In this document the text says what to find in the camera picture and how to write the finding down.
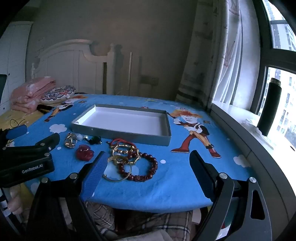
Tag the black yellow striped cloth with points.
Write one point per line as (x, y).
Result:
(46, 108)

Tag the pale patterned curtain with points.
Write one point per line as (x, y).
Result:
(208, 58)

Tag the pink folded blanket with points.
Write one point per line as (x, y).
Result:
(30, 92)

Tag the crumpled white tissue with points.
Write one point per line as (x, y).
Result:
(251, 124)

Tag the black screen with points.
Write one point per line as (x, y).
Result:
(2, 87)

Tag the white wardrobe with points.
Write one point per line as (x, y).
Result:
(13, 58)

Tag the red stone pendant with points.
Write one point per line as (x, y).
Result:
(84, 152)

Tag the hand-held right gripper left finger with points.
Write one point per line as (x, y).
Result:
(97, 172)

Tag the plain gold bangle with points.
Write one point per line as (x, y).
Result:
(114, 180)

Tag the thin metal pole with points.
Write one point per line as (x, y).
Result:
(131, 71)

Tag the pale translucent stone pendant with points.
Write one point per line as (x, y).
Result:
(80, 136)

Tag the blue cartoon printed cloth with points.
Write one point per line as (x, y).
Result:
(166, 187)

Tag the green stone pendant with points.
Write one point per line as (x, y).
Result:
(94, 140)

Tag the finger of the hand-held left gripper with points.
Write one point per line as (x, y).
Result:
(16, 131)
(45, 141)

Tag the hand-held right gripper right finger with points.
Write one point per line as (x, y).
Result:
(203, 176)

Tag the dark window frame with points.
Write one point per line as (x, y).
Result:
(266, 46)

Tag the black thermos bottle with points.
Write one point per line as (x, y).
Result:
(269, 106)

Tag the white windowsill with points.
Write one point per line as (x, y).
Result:
(233, 118)

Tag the plaid trousers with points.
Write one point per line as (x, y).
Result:
(138, 223)

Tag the grey shallow tray box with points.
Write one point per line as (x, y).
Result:
(120, 120)

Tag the person's left hand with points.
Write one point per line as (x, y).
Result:
(15, 204)

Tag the yellow floral bedsheet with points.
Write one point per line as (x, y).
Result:
(30, 118)

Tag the interlocked silver bangles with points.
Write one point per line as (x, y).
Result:
(70, 140)

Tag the white bed headboard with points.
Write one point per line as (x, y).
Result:
(76, 64)

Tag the patterned round cushion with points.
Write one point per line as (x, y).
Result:
(57, 93)

